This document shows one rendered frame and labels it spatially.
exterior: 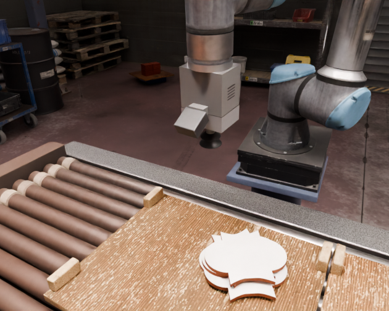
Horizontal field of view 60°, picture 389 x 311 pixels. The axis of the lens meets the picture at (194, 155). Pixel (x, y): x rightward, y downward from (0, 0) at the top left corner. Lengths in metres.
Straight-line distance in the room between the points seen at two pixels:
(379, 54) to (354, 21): 4.36
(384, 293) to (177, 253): 0.37
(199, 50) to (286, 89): 0.45
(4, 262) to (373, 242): 0.75
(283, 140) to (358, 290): 0.48
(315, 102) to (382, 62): 4.35
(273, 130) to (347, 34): 0.32
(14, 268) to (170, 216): 0.32
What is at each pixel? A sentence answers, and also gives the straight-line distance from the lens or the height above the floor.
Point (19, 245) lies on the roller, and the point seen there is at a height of 0.92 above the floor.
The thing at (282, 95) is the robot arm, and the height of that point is 1.12.
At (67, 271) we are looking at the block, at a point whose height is 0.96.
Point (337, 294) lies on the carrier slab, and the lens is 0.66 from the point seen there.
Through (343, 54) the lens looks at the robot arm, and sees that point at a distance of 0.88.
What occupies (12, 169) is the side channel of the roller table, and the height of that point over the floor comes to 0.95.
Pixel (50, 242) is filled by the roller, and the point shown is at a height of 0.91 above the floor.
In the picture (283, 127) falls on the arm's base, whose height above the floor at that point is 1.03.
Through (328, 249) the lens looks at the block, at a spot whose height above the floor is 0.96.
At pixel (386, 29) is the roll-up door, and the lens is 5.18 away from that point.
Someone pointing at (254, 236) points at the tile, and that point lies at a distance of 0.67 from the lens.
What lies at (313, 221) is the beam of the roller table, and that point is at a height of 0.91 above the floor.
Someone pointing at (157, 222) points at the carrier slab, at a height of 0.94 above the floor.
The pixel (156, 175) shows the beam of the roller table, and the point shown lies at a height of 0.91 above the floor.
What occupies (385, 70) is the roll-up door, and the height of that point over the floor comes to 0.31.
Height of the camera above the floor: 1.41
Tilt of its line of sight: 28 degrees down
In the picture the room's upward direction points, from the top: straight up
